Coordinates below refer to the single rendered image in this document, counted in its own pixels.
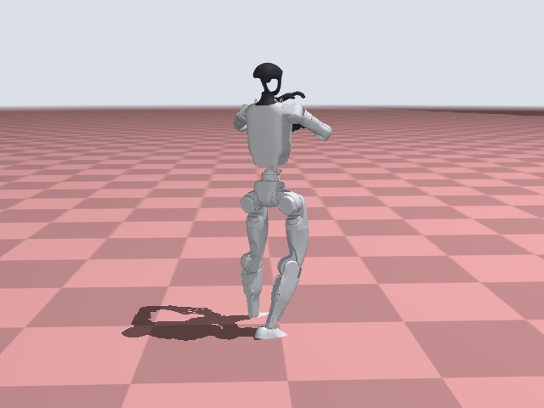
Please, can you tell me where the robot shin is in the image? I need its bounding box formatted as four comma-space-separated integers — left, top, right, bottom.
241, 253, 263, 318
265, 260, 302, 330

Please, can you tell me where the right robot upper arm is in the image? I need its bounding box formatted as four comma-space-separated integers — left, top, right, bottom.
282, 104, 332, 142

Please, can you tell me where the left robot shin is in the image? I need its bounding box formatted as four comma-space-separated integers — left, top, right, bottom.
241, 253, 263, 318

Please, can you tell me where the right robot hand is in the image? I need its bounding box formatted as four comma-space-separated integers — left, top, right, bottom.
292, 124, 306, 132

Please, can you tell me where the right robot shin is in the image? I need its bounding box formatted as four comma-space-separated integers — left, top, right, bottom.
265, 260, 302, 330

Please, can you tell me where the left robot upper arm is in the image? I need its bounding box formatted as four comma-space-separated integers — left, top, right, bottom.
234, 104, 249, 133

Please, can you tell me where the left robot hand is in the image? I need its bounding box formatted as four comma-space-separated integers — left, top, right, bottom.
275, 91, 305, 103

